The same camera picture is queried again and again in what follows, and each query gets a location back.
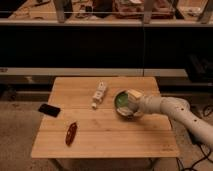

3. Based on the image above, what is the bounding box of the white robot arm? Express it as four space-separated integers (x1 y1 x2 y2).
126 89 213 150

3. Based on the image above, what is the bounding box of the black cable on floor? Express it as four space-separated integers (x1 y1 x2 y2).
175 103 213 171

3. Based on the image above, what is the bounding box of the red brown oblong object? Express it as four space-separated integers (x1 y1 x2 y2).
65 122 77 146

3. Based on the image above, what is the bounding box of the green bowl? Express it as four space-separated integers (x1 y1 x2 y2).
114 90 137 119

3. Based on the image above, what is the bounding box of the white plastic bottle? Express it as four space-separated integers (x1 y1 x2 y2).
92 82 107 110

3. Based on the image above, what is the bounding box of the black smartphone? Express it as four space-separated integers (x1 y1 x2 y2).
38 104 61 117

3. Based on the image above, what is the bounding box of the wooden table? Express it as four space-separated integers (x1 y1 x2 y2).
31 77 179 159

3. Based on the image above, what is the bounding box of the long workbench shelf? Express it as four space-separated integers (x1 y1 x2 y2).
0 0 213 27

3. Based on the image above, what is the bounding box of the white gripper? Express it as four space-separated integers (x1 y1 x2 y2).
126 89 144 118

